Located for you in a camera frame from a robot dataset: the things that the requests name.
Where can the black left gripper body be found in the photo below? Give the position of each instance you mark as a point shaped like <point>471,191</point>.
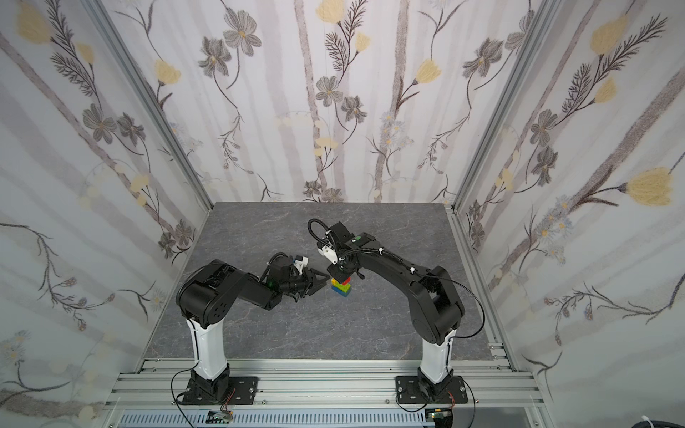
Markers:
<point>299,283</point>

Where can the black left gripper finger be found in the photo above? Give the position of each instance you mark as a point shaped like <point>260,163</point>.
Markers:
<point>312,289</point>
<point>315,275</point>

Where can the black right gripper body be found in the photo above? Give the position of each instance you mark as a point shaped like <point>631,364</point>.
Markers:
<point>342,272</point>

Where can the lime green lego brick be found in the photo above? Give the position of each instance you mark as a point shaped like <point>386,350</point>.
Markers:
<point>342,288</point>

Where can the blue lego brick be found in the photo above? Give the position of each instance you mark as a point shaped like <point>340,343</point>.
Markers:
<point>344,293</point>

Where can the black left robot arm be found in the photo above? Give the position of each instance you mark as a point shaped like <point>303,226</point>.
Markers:
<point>207,296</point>

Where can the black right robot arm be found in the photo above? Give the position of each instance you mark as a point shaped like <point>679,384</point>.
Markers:
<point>436,308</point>

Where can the left circuit board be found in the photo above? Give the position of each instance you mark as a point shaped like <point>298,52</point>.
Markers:
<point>219,417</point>

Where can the circuit board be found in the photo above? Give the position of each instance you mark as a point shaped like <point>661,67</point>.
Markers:
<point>439,418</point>
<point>219,417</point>

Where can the right circuit board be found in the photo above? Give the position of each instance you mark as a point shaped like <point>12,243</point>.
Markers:
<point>439,418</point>

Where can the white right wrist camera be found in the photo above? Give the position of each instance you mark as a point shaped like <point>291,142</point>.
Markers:
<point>328,252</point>

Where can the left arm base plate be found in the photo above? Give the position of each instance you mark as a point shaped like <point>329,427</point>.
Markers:
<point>239,390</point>

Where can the white perforated cable duct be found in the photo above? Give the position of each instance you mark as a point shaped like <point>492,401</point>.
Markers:
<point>277,418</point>

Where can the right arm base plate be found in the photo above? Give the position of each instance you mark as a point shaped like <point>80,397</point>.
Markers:
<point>420,391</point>

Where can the aluminium frame rail front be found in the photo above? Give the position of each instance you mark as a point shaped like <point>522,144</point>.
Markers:
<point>499,396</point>

